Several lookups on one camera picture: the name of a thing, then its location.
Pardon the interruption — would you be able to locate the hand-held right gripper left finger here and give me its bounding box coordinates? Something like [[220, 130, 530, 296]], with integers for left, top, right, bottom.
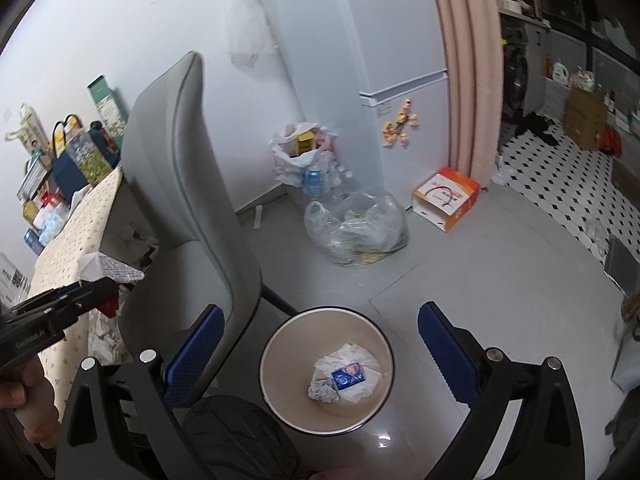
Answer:
[[55, 304, 226, 480]]

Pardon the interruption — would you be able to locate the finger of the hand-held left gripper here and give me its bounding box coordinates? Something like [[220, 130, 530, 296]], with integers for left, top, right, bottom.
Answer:
[[60, 287, 121, 321], [10, 276, 121, 316]]

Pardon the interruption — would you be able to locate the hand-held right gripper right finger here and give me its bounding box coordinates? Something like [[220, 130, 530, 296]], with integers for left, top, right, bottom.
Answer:
[[418, 301, 586, 480]]

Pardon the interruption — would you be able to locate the white cardboard carton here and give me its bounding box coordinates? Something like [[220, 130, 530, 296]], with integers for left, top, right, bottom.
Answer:
[[79, 252, 147, 317]]

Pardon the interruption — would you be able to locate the white tissue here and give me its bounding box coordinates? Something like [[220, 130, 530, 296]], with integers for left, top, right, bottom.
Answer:
[[315, 342, 383, 403], [89, 312, 132, 363]]

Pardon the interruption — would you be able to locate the round white waste bin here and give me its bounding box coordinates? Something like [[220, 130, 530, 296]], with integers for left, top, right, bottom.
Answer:
[[259, 306, 396, 435]]

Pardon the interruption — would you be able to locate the blue tissue packet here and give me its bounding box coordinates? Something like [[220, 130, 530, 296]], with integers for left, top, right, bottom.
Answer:
[[331, 361, 368, 392]]

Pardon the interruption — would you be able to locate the person's left hand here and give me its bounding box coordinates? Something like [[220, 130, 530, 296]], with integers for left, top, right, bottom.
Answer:
[[0, 360, 61, 450]]

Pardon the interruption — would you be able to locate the fruit-print cream tablecloth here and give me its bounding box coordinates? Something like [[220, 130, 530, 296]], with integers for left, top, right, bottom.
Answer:
[[27, 165, 131, 421]]

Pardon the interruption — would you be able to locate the printed white paper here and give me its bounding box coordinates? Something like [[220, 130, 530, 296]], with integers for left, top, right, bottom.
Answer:
[[0, 252, 31, 306]]

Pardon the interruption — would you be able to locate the blue and white tissue box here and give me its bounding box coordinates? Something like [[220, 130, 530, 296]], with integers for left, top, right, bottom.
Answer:
[[25, 207, 66, 256]]

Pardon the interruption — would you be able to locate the navy lunch bag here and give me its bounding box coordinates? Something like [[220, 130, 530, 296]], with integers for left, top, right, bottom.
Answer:
[[50, 150, 96, 196]]

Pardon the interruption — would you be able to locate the grey upholstered chair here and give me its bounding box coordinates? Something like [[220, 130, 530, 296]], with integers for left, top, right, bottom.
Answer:
[[120, 51, 301, 391]]

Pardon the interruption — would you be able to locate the clear bottle with green label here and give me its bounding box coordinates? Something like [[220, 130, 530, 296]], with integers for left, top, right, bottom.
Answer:
[[65, 132, 113, 183]]

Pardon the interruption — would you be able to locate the large clear plastic bag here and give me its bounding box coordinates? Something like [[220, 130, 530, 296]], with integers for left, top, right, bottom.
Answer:
[[305, 186, 410, 267]]

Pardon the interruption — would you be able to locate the orange and white box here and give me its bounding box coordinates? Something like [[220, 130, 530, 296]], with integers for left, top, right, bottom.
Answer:
[[411, 166, 481, 233]]

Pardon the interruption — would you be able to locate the yellow snack packet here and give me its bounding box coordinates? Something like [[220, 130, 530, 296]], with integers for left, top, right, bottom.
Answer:
[[52, 116, 83, 156]]

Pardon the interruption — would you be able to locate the tall green box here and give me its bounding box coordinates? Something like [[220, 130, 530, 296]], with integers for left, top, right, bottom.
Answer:
[[87, 75, 128, 138]]

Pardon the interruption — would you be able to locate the white bag of bottles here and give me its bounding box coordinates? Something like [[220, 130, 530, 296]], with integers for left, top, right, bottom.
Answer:
[[270, 122, 358, 202]]

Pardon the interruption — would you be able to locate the orange figure magnet group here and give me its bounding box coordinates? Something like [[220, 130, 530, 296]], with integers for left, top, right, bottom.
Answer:
[[381, 100, 422, 147]]

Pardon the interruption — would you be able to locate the black cloth on floor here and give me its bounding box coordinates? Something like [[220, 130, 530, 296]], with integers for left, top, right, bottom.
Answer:
[[520, 112, 563, 146]]

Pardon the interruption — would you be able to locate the brown cardboard box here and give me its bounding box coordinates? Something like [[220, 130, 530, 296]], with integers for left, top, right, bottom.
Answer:
[[564, 85, 608, 151]]

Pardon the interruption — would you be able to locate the washing machine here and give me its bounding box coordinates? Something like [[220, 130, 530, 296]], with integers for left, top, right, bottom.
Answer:
[[502, 45, 531, 126]]

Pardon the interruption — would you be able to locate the pink curtain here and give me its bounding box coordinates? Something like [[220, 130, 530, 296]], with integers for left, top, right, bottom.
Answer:
[[425, 0, 503, 186]]

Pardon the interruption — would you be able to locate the clear hanging plastic bag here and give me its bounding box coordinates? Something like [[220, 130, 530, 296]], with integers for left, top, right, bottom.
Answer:
[[225, 0, 278, 68]]

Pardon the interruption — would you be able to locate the white fridge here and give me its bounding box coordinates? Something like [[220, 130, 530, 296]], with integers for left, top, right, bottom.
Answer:
[[260, 0, 451, 206]]

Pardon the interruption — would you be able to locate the white paper bag with handles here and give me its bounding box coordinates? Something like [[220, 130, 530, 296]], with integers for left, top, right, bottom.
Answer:
[[5, 102, 51, 161]]

